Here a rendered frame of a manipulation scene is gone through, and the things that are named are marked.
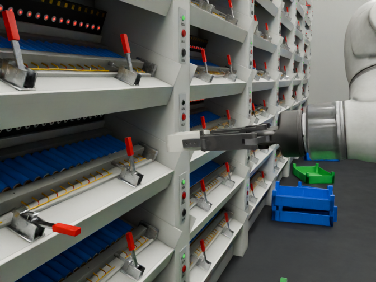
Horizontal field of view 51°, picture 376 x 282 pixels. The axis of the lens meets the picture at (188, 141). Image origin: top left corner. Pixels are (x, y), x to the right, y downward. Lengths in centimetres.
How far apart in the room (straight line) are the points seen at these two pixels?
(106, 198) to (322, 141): 36
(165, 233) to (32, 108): 53
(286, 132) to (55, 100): 34
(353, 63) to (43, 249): 53
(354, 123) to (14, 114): 45
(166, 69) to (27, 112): 43
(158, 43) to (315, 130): 43
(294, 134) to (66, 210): 36
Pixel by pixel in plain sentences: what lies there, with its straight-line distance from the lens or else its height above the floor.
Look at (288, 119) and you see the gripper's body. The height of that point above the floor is 67.
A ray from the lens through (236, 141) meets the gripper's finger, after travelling 61.
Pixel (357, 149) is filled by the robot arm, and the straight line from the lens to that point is 61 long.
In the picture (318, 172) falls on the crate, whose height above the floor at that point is 1.
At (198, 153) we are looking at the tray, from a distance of 107.
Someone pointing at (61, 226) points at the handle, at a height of 55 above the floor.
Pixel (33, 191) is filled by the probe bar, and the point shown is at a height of 57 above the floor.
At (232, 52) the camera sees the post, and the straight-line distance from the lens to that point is 156.
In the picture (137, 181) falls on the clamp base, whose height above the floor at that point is 54.
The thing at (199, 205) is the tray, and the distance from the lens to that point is 119.
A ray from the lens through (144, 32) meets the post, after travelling 91.
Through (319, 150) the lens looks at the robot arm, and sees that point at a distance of 61.
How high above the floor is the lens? 73
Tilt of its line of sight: 9 degrees down
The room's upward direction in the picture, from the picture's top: straight up
